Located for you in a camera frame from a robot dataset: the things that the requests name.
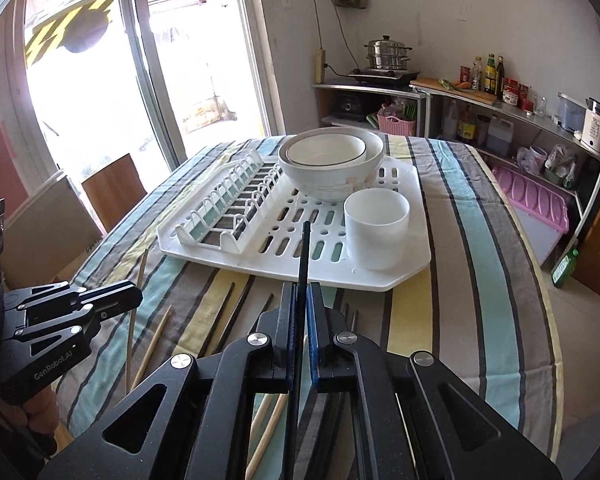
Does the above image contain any black chopstick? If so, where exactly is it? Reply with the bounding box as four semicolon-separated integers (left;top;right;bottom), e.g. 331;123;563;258
197;282;235;359
283;220;311;480
213;275;254;353

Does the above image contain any metal kitchen shelf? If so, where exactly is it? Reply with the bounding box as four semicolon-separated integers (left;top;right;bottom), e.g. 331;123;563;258
313;77;600;248

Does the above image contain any left hand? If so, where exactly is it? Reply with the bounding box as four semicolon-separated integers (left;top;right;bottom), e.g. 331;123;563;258
0;386;59;434

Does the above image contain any wooden chopstick on table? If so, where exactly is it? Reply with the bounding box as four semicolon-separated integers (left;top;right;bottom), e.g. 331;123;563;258
131;306;172;390

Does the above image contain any wooden chopstick under gripper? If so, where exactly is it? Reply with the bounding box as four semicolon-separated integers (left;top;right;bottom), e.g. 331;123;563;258
245;393;288;479

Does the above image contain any striped tablecloth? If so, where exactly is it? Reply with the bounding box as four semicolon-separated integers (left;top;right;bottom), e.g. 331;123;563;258
57;136;564;456

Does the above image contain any white dish drying rack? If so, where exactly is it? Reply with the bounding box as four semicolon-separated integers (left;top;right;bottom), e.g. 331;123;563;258
157;151;431;292

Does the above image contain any white plastic cup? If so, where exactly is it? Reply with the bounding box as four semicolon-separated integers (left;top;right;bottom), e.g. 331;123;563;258
343;188;411;271

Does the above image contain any green bottle on floor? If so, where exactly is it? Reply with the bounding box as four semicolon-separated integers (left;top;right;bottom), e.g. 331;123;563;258
550;247;579;288

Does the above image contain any pink storage box lid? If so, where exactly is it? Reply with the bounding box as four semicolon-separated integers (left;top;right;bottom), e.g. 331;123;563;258
492;166;569;234

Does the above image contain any large white bowl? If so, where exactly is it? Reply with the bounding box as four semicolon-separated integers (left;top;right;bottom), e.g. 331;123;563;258
278;127;385;203

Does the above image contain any small white inner bowl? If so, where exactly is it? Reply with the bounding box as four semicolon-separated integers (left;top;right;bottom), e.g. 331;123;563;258
286;133;366;168

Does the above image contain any pink plastic basket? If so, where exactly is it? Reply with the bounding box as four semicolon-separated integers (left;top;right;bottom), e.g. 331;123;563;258
377;104;417;136

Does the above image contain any white jug on shelf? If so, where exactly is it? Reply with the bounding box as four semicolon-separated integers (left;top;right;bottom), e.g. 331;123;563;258
486;115;514;157

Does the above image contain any white power strip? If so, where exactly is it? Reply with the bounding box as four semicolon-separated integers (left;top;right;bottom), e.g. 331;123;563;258
315;48;326;84

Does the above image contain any wooden cutting board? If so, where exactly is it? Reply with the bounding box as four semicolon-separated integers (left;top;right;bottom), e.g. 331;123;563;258
411;78;496;105

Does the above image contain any green label bottle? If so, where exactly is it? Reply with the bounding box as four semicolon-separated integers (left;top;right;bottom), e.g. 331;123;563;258
483;53;496;96

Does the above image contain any white electric kettle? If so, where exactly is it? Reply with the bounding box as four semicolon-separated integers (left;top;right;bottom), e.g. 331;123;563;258
581;98;600;155

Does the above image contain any black induction cooker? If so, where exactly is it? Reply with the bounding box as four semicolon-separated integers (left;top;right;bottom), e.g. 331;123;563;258
348;67;419;88

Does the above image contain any dark sauce bottle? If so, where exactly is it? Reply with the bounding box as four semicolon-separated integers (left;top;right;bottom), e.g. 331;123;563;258
495;55;505;100

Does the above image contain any stainless steel steamer pot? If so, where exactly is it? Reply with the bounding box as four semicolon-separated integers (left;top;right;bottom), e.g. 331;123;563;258
365;35;412;70

